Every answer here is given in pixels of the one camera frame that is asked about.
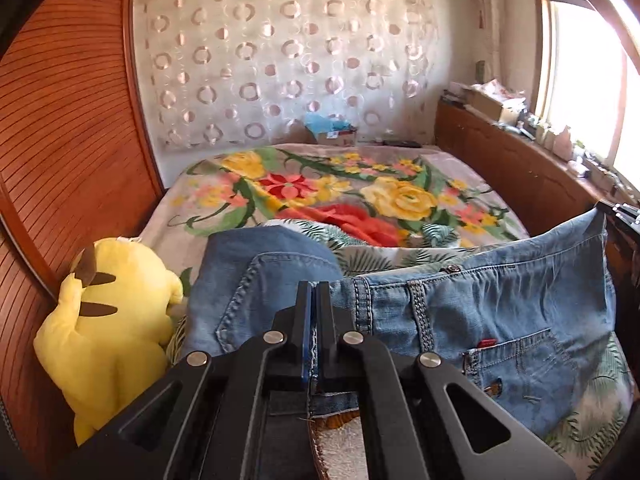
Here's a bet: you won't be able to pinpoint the sheer curtain with circles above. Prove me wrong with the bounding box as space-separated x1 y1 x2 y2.
134 0 441 150

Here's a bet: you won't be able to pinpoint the window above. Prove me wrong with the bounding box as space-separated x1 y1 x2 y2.
537 0 640 186

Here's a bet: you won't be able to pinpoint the fuzzy white brown-edged mat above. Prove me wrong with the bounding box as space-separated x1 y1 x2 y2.
306 407 372 480

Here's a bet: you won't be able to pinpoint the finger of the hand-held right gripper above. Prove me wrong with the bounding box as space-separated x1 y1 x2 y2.
596 199 640 232

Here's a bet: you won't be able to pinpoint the row of small containers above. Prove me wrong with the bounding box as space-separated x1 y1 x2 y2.
517 110 640 196

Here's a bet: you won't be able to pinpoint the yellow plush toy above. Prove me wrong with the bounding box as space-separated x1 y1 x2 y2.
33 237 185 447

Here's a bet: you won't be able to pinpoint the wooden slatted wardrobe door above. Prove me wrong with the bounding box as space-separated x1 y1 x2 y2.
0 0 166 466

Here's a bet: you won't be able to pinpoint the blue plastic bag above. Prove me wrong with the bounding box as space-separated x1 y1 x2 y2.
304 112 359 134

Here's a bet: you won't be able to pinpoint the floral blanket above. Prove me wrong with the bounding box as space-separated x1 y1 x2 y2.
140 142 531 251

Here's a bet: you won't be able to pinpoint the wooden cabinet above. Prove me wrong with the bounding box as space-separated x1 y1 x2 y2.
434 97 613 236

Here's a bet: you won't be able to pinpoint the leaf print bed sheet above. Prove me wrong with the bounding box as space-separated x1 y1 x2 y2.
167 220 635 480

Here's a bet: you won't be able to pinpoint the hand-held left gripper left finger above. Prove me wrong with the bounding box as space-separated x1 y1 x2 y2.
65 281 315 480

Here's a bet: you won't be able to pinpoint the light blue denim pants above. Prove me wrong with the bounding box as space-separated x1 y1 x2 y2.
309 206 617 438

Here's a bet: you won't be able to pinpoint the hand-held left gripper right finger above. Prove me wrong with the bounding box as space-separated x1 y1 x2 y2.
315 281 576 480

